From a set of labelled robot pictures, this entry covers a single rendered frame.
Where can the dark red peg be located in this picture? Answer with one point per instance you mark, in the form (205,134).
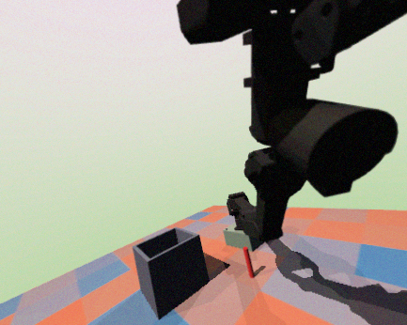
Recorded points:
(248,263)

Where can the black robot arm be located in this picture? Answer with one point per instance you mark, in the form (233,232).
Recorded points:
(329,144)

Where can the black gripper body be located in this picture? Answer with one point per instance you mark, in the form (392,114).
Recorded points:
(209,21)

